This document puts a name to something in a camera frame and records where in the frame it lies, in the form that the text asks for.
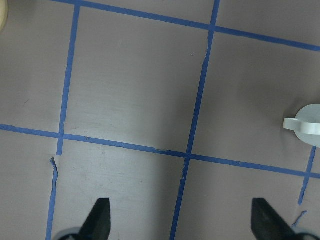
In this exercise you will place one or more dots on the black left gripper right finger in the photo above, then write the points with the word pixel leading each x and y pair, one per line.
pixel 267 224

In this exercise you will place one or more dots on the white ceramic mug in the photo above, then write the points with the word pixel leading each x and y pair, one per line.
pixel 306 125

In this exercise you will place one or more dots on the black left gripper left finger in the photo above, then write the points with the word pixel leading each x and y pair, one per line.
pixel 97 225

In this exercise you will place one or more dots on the wooden mug tree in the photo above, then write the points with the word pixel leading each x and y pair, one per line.
pixel 4 8

